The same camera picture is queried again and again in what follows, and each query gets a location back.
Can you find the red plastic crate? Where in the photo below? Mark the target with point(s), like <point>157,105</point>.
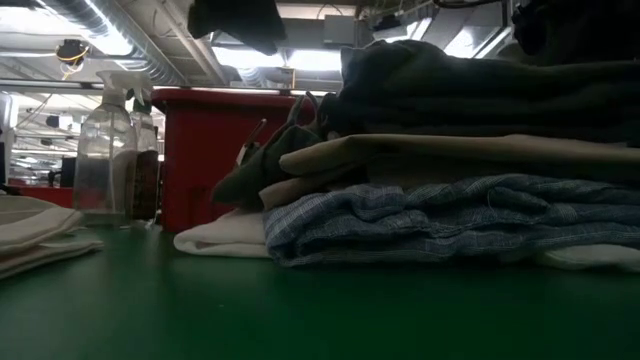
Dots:
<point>40,195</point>

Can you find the clear spray bottle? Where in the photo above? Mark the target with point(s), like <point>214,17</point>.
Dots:
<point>105,155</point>

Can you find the red plastic laundry bin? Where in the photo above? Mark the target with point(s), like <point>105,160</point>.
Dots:
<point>210,160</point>

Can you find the round black yellow fixture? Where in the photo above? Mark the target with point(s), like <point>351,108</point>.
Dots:
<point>72,50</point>

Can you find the cream cloth pile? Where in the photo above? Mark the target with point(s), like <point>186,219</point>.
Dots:
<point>40,230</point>

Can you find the white button shirt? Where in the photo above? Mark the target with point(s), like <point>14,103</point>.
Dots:
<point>225,235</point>

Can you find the grey ceiling air unit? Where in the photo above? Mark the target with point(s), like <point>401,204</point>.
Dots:
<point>340,30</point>

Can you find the blue patterned garment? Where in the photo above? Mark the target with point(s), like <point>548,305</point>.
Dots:
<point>425,220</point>

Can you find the dark green garment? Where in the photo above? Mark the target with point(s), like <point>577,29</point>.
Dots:
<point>450,90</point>

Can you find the beige garment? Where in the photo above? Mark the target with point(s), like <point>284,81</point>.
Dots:
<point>450,155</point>

